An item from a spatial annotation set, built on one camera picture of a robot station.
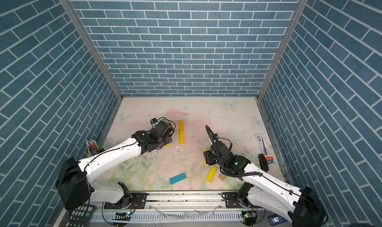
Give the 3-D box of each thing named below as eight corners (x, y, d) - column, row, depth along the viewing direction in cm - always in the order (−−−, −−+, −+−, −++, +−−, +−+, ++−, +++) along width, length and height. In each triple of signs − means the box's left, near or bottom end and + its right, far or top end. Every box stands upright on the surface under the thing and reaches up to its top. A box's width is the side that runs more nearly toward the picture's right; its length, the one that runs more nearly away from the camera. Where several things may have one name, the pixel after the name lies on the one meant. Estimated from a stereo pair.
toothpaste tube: (267, 164, 89) (268, 163, 87) (254, 135, 101) (255, 134, 100) (273, 163, 89) (275, 162, 87) (260, 135, 102) (261, 133, 100)
